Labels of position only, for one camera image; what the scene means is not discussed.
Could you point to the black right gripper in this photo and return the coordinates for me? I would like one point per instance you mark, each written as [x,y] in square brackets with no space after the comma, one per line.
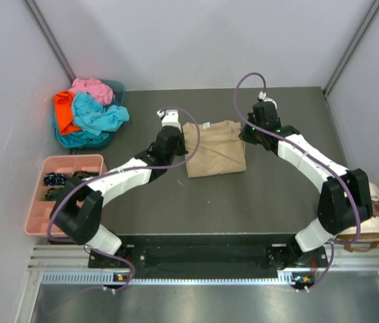
[246,136]

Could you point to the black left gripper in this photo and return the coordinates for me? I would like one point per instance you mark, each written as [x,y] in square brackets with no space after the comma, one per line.
[182,151]

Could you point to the beige t shirt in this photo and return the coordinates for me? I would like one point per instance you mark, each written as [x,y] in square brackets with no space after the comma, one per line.
[216,147]

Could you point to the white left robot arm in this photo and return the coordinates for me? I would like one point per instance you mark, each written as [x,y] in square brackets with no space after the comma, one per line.
[78,209]

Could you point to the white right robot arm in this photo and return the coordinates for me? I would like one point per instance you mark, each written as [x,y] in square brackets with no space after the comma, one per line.
[345,200]

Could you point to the teal plastic basket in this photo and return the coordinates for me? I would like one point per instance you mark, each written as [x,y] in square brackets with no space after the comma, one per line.
[87,115]

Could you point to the pink t shirt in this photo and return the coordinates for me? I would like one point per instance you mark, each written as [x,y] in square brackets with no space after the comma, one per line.
[101,92]

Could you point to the cyan t shirt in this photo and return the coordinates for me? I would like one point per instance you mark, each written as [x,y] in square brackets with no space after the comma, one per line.
[98,123]

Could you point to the dark patterned rolled item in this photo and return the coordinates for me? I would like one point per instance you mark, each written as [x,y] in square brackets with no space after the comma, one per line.
[52,193]
[83,174]
[54,179]

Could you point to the orange t shirt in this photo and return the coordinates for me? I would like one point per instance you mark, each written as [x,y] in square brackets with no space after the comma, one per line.
[63,113]

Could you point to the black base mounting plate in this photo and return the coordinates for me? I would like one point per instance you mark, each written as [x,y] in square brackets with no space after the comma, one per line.
[199,262]

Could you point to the pink compartment tray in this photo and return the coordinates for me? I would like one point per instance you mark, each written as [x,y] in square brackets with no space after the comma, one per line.
[40,209]

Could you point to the cream fabric storage bag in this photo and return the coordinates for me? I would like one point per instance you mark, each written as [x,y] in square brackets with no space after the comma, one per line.
[369,229]

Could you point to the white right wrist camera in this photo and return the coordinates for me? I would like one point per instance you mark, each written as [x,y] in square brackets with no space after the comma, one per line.
[262,97]

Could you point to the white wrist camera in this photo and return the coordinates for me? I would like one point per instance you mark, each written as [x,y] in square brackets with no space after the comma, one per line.
[262,97]
[169,118]

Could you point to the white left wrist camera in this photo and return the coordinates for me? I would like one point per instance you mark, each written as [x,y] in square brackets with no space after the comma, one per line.
[169,118]

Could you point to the aluminium frame post right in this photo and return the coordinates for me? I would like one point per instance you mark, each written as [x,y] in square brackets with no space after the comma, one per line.
[356,39]

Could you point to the aluminium frame post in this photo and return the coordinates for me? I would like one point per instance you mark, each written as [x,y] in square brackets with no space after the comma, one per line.
[356,39]
[47,33]

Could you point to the aluminium frame post left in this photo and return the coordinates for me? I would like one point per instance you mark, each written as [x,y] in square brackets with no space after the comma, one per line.
[47,33]

